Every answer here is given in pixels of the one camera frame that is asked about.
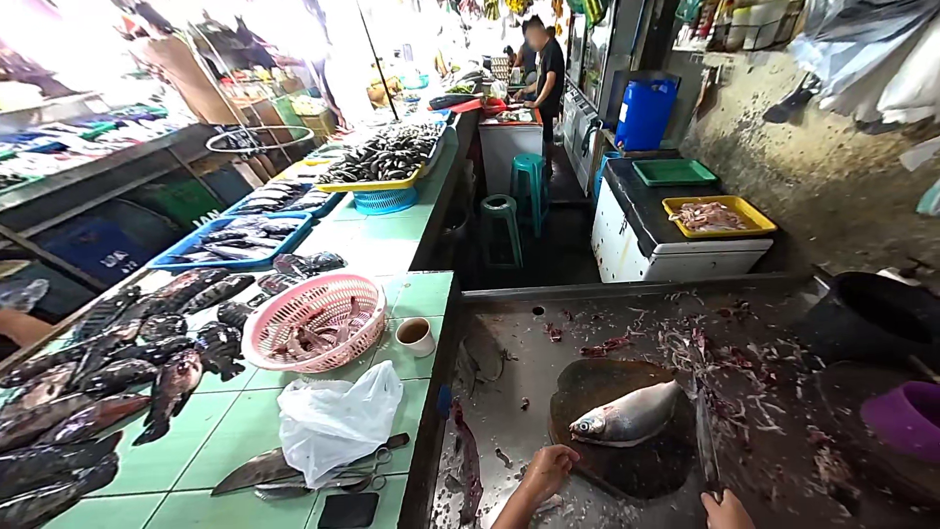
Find pile of fish pieces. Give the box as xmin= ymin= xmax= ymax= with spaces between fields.
xmin=269 ymin=296 xmax=376 ymax=364

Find person's right hand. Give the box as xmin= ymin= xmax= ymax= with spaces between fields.
xmin=700 ymin=488 xmax=756 ymax=529

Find yellow oval tray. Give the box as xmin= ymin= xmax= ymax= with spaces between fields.
xmin=315 ymin=163 xmax=426 ymax=193

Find pile of large dark fish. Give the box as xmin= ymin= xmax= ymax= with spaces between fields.
xmin=0 ymin=251 xmax=347 ymax=529

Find pile of small dark fish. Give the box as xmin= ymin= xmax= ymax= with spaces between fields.
xmin=318 ymin=122 xmax=444 ymax=185

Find green rectangular tray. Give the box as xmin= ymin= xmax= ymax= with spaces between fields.
xmin=633 ymin=159 xmax=719 ymax=188

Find wide blade knife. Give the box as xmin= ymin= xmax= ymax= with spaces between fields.
xmin=211 ymin=432 xmax=411 ymax=497

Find purple plastic bowl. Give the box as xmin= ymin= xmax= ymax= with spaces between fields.
xmin=861 ymin=381 xmax=940 ymax=464

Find long dark red fish strip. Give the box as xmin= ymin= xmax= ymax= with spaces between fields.
xmin=449 ymin=400 xmax=484 ymax=527

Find teal plastic stool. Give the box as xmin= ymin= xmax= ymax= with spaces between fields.
xmin=510 ymin=153 xmax=550 ymax=238
xmin=480 ymin=194 xmax=524 ymax=270

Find yellow rectangular tray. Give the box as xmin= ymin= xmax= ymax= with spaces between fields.
xmin=662 ymin=194 xmax=778 ymax=239

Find green tiled counter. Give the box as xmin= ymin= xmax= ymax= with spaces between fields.
xmin=0 ymin=125 xmax=471 ymax=529

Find blue round basket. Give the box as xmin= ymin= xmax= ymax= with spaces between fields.
xmin=352 ymin=187 xmax=420 ymax=216

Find hanging translucent plastic bags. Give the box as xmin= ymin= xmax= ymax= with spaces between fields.
xmin=789 ymin=0 xmax=940 ymax=135

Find hanging black cloth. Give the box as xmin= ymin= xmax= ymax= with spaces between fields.
xmin=762 ymin=72 xmax=821 ymax=125

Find white plastic bag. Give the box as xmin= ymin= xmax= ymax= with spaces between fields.
xmin=278 ymin=360 xmax=404 ymax=490

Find metal scissors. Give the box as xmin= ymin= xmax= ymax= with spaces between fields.
xmin=330 ymin=445 xmax=394 ymax=492

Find white chest freezer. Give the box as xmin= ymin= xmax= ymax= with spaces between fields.
xmin=591 ymin=156 xmax=776 ymax=285

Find pink plastic basket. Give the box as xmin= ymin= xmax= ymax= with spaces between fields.
xmin=241 ymin=272 xmax=387 ymax=374

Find glass display cabinet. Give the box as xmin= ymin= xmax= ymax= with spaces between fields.
xmin=562 ymin=0 xmax=619 ymax=198

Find black flat rectangular object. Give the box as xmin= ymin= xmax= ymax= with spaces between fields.
xmin=318 ymin=492 xmax=380 ymax=529

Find white wire ring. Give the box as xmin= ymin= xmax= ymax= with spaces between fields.
xmin=205 ymin=125 xmax=315 ymax=155

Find black thin pole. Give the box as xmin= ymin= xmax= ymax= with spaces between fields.
xmin=356 ymin=0 xmax=401 ymax=122

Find pile of pink meat pieces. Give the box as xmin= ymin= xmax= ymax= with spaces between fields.
xmin=670 ymin=201 xmax=747 ymax=233

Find person's left hand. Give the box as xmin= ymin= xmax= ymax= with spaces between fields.
xmin=520 ymin=444 xmax=581 ymax=506

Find white counter with red top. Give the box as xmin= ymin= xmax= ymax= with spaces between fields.
xmin=479 ymin=108 xmax=545 ymax=196

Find pile of silvery fish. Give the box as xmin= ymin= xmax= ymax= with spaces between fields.
xmin=170 ymin=215 xmax=304 ymax=264

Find long knife with dark handle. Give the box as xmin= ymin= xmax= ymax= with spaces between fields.
xmin=694 ymin=373 xmax=725 ymax=502

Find white cup with brown liquid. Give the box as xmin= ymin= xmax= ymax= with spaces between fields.
xmin=395 ymin=316 xmax=437 ymax=359

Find market stall with fish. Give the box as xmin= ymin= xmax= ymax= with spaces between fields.
xmin=0 ymin=90 xmax=243 ymax=317

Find silver fish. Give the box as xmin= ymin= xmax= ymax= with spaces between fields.
xmin=570 ymin=380 xmax=682 ymax=448

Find heap of fish scraps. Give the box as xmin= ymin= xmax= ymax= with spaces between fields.
xmin=543 ymin=288 xmax=860 ymax=508

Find narrow curved knife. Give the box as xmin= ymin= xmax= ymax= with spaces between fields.
xmin=254 ymin=475 xmax=374 ymax=502

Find wire shelf with bottles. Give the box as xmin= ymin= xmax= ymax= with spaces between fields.
xmin=673 ymin=0 xmax=806 ymax=52

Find black bucket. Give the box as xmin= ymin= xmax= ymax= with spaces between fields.
xmin=793 ymin=271 xmax=940 ymax=365

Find blue rectangular tray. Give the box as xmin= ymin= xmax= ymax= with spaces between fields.
xmin=147 ymin=212 xmax=314 ymax=271
xmin=224 ymin=180 xmax=347 ymax=219

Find pile of striped fish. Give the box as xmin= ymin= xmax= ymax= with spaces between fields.
xmin=236 ymin=181 xmax=336 ymax=216

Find dark round cutting board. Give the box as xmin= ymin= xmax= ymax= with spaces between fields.
xmin=549 ymin=358 xmax=699 ymax=501

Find blue plastic jerrycan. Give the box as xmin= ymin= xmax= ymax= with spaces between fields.
xmin=615 ymin=78 xmax=679 ymax=153

